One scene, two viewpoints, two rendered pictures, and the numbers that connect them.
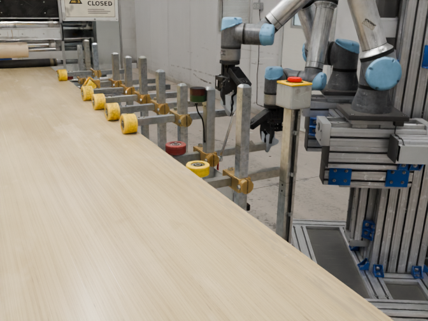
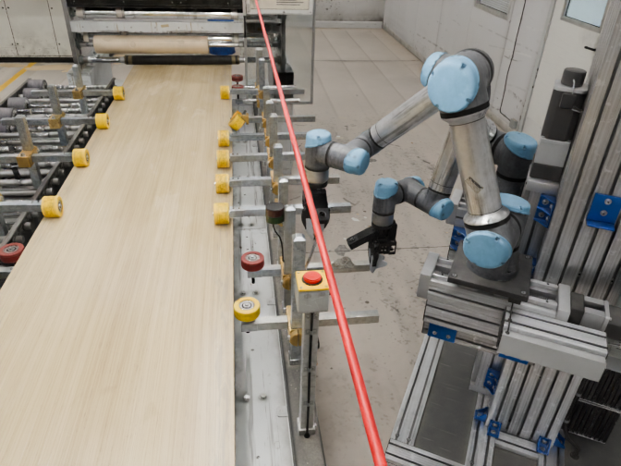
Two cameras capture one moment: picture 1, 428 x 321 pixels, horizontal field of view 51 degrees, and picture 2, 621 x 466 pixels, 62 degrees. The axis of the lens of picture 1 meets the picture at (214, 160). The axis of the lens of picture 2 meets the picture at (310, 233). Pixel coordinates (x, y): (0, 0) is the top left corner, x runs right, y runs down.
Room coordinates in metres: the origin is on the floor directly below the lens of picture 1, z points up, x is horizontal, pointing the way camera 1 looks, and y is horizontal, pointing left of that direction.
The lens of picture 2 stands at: (0.36, -0.52, 1.93)
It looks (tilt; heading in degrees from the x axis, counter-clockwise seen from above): 32 degrees down; 19
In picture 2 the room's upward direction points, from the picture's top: 2 degrees clockwise
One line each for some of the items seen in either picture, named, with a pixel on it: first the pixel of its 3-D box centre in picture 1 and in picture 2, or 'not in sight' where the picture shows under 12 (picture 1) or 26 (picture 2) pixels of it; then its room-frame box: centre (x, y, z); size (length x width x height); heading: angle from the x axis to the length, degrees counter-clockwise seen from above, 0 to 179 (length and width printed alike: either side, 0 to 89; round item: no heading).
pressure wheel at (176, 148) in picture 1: (176, 156); (252, 269); (1.67, 0.15, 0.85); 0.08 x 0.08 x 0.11
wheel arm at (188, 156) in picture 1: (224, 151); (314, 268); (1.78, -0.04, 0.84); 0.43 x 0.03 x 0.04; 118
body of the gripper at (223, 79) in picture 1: (228, 76); (315, 195); (1.73, -0.05, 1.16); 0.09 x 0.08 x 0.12; 28
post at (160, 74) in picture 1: (161, 119); (277, 197); (2.14, 0.26, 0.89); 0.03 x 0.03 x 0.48; 28
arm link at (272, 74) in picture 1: (274, 80); (385, 196); (1.89, -0.24, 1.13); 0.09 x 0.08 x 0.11; 147
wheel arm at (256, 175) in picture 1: (246, 178); (310, 321); (1.53, -0.12, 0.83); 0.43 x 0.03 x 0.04; 118
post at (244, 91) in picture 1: (241, 154); (297, 303); (1.48, -0.10, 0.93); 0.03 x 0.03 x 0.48; 28
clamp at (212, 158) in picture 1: (205, 156); (287, 273); (1.71, 0.04, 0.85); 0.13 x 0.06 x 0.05; 28
